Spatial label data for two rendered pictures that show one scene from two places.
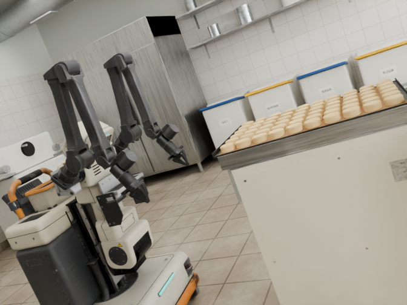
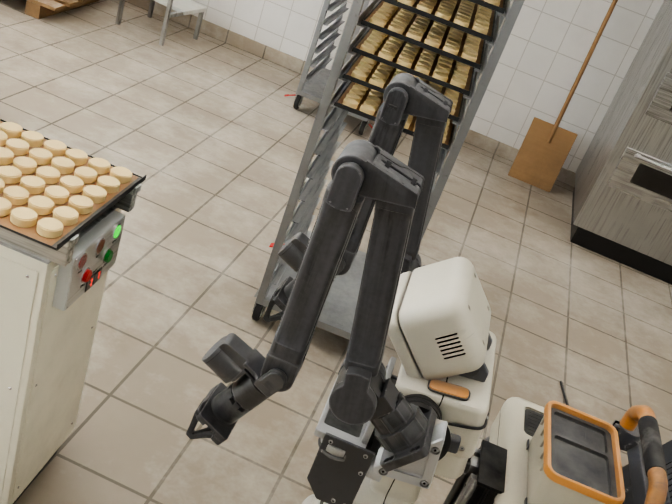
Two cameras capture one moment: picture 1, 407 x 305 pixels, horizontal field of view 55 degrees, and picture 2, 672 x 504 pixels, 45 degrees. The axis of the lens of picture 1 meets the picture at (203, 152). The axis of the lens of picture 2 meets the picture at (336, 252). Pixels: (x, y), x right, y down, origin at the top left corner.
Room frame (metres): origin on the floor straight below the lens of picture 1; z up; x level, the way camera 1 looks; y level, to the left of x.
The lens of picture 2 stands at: (3.01, -0.17, 1.83)
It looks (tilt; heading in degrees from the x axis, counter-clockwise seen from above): 29 degrees down; 159
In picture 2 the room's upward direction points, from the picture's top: 20 degrees clockwise
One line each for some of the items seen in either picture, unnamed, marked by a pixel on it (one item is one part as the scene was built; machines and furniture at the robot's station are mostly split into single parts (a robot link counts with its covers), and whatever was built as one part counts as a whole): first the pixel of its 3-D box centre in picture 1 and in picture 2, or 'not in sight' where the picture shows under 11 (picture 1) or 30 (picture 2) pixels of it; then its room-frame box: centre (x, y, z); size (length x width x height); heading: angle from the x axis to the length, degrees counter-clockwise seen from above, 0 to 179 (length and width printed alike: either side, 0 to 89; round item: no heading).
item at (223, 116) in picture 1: (234, 126); not in sight; (5.15, -0.51, 0.39); 0.64 x 0.54 x 0.77; 155
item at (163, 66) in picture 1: (146, 107); not in sight; (5.54, 0.53, 1.03); 1.40 x 0.91 x 2.05; 63
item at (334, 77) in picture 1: (332, 97); not in sight; (4.56, -1.67, 0.39); 0.64 x 0.54 x 0.77; 152
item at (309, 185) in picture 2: not in sight; (322, 165); (0.28, 0.68, 0.60); 0.64 x 0.03 x 0.03; 158
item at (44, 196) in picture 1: (52, 192); (571, 467); (2.03, 0.81, 0.87); 0.23 x 0.15 x 0.11; 155
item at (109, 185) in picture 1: (121, 193); (360, 423); (1.86, 0.45, 0.77); 0.28 x 0.16 x 0.22; 155
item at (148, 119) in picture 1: (138, 95); (316, 275); (1.98, 0.20, 1.18); 0.11 x 0.06 x 0.43; 156
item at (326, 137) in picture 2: not in sight; (336, 122); (0.28, 0.68, 0.78); 0.64 x 0.03 x 0.03; 158
